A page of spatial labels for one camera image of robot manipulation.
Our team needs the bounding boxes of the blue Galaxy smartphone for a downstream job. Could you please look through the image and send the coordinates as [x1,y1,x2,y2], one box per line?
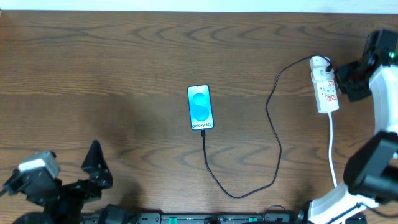
[187,85,214,131]

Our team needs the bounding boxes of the black USB charging cable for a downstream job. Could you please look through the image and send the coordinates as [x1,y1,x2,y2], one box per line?
[200,54,333,200]

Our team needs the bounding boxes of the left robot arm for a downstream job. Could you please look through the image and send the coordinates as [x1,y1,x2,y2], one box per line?
[1,140,137,223]

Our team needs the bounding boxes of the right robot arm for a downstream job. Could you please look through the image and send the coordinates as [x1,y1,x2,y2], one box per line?
[296,29,397,223]

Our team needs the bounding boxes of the white charger plug adapter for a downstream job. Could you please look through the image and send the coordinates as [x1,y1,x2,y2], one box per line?
[310,56,331,70]

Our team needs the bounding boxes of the white power strip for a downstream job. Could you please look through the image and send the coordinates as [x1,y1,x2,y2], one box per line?
[311,67,339,114]

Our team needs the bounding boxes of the white power strip cord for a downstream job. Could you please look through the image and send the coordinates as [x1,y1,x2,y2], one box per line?
[327,112,338,188]

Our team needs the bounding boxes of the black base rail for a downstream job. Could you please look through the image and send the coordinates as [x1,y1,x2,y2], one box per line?
[80,212,368,224]

